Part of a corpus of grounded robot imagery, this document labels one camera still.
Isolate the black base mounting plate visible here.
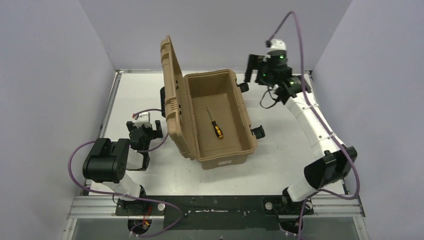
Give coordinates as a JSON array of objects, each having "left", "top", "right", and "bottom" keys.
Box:
[{"left": 115, "top": 195, "right": 314, "bottom": 231}]

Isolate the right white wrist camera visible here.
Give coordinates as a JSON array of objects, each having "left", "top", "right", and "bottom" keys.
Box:
[{"left": 265, "top": 38, "right": 287, "bottom": 52}]

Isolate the tan plastic storage bin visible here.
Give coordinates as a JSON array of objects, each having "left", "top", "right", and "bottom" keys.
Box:
[{"left": 185, "top": 69, "right": 257, "bottom": 170}]

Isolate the yellow black handled screwdriver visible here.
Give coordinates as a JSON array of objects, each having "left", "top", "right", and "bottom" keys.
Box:
[{"left": 206, "top": 107, "right": 224, "bottom": 139}]

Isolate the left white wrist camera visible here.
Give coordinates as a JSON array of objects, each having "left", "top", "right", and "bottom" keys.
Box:
[{"left": 132, "top": 112, "right": 151, "bottom": 128}]

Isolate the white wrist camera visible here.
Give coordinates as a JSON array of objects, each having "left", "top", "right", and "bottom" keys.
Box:
[
  {"left": 265, "top": 38, "right": 287, "bottom": 52},
  {"left": 132, "top": 112, "right": 151, "bottom": 128}
]

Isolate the black lid handle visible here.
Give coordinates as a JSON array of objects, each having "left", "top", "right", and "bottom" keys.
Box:
[{"left": 159, "top": 86, "right": 166, "bottom": 118}]

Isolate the black bin latch lower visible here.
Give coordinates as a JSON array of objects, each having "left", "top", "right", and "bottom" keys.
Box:
[{"left": 250, "top": 125, "right": 266, "bottom": 140}]

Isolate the aluminium front frame rail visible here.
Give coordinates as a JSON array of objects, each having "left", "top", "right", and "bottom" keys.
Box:
[{"left": 67, "top": 194, "right": 365, "bottom": 220}]

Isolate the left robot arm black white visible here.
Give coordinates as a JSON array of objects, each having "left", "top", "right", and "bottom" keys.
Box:
[{"left": 82, "top": 120, "right": 164, "bottom": 216}]

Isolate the black bin latch upper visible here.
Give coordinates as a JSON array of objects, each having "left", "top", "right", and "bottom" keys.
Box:
[{"left": 236, "top": 81, "right": 250, "bottom": 93}]

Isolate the thin black wrist wire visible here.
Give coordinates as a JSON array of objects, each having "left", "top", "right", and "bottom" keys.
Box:
[{"left": 259, "top": 87, "right": 282, "bottom": 110}]

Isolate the tan hinged bin lid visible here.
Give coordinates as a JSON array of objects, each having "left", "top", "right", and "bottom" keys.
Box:
[{"left": 160, "top": 35, "right": 195, "bottom": 160}]

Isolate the black bin latch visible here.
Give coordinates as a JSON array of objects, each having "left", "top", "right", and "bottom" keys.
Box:
[
  {"left": 236, "top": 81, "right": 250, "bottom": 93},
  {"left": 250, "top": 125, "right": 266, "bottom": 140}
]

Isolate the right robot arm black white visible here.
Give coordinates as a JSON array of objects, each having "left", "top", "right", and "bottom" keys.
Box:
[{"left": 244, "top": 50, "right": 357, "bottom": 215}]

